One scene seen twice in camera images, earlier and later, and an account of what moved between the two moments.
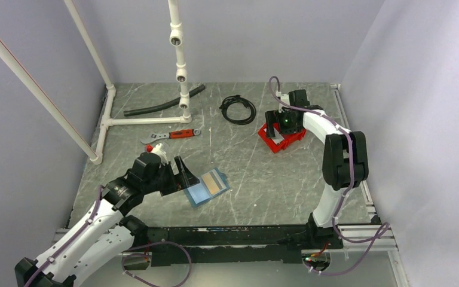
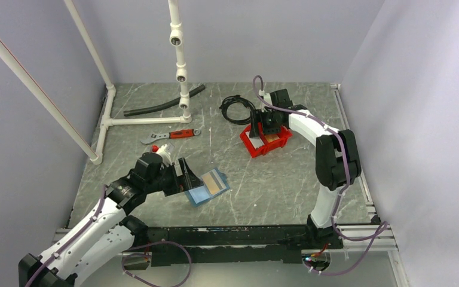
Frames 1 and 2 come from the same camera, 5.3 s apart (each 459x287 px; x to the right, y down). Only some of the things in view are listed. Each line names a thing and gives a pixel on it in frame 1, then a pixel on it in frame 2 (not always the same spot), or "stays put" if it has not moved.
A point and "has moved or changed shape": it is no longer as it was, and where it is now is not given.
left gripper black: x=184 y=179 stays put
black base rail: x=209 y=245 stays put
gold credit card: x=213 y=182 stays put
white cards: x=278 y=138 -> x=256 y=141
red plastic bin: x=288 y=138 has moved or changed shape
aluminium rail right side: x=377 y=237 stays put
